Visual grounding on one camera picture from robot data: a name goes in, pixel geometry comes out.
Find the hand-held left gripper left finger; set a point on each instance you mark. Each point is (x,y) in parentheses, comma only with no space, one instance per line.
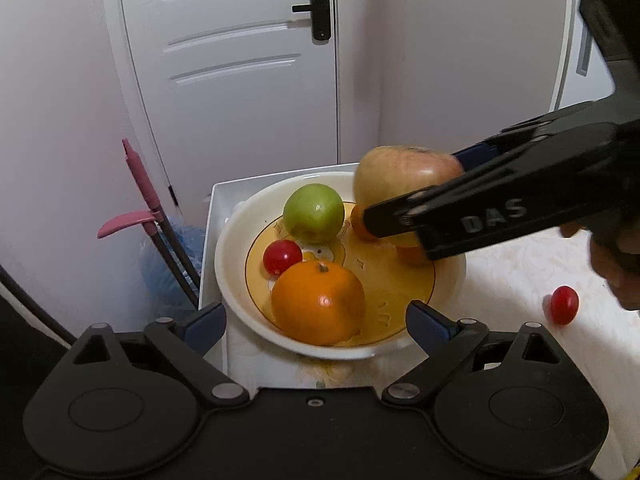
(206,324)

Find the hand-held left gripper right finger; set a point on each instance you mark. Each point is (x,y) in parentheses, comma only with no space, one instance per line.
(429,321)

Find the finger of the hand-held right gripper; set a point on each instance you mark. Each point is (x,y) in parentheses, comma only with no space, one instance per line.
(395,212)
(477,155)

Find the small mandarin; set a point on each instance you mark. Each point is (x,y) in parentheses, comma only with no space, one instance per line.
(359,222)

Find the large red-yellow apple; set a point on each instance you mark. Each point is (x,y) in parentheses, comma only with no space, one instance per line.
(395,175)

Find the cream oval plate yellow print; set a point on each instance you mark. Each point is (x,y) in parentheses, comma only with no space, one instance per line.
(235,260)

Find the green apple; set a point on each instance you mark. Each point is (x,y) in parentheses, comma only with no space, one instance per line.
(312,212)

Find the red cherry tomato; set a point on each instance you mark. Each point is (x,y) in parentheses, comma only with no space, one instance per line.
(281,257)
(561,305)

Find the large orange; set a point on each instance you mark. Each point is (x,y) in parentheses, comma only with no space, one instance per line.
(317,305)

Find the person's right hand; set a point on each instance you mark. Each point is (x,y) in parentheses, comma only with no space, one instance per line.
(617,282)

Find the blue plastic bag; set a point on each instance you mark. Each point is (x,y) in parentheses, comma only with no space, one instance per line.
(167,260)

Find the white cabinet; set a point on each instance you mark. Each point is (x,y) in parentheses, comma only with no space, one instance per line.
(562,20)

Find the white panelled door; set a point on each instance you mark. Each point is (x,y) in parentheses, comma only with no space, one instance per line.
(225,110)

